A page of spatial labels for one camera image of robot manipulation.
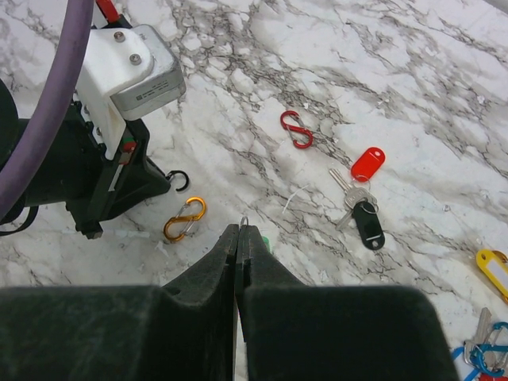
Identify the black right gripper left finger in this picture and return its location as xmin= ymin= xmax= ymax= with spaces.
xmin=1 ymin=225 xmax=239 ymax=380

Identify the black key tag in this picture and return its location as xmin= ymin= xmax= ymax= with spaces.
xmin=352 ymin=201 xmax=385 ymax=251

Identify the solid red key tag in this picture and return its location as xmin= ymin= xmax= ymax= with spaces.
xmin=350 ymin=147 xmax=386 ymax=183

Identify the red S carabiner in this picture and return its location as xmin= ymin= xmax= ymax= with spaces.
xmin=279 ymin=110 xmax=314 ymax=149

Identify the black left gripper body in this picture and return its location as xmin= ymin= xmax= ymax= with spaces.
xmin=1 ymin=80 xmax=104 ymax=222

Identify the orange S carabiner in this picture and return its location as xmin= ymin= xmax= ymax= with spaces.
xmin=163 ymin=196 xmax=207 ymax=243

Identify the red key tag white label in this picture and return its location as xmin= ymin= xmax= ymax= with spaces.
xmin=478 ymin=372 xmax=508 ymax=381

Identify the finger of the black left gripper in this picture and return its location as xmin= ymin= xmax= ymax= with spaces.
xmin=75 ymin=119 xmax=171 ymax=239

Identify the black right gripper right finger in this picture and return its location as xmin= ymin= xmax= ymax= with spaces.
xmin=237 ymin=225 xmax=457 ymax=380

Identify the black S carabiner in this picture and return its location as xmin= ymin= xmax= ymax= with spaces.
xmin=165 ymin=170 xmax=190 ymax=193

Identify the blue S carabiner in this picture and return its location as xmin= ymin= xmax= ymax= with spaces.
xmin=452 ymin=321 xmax=507 ymax=380

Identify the green key tag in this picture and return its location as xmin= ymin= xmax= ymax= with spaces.
xmin=261 ymin=236 xmax=271 ymax=252

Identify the yellow key tag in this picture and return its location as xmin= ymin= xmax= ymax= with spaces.
xmin=475 ymin=249 xmax=508 ymax=303

